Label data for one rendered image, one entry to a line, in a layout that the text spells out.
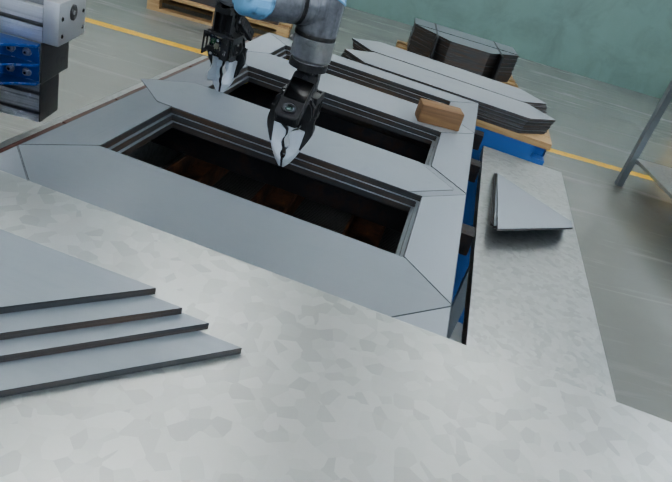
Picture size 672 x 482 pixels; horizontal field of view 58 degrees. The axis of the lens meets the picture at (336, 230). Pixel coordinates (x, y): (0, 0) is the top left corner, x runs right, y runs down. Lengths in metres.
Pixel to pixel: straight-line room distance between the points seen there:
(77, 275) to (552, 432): 0.36
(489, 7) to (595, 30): 1.39
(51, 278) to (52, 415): 0.10
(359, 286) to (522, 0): 7.67
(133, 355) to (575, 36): 8.44
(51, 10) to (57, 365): 1.08
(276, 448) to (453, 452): 0.12
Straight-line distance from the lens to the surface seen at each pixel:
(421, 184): 1.31
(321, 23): 1.10
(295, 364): 0.45
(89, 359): 0.43
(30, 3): 1.45
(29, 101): 1.52
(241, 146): 1.31
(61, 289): 0.45
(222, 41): 1.41
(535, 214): 1.57
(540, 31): 8.58
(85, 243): 0.54
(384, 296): 0.91
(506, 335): 1.14
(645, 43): 9.05
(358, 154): 1.35
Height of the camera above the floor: 1.35
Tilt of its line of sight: 29 degrees down
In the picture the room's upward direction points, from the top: 17 degrees clockwise
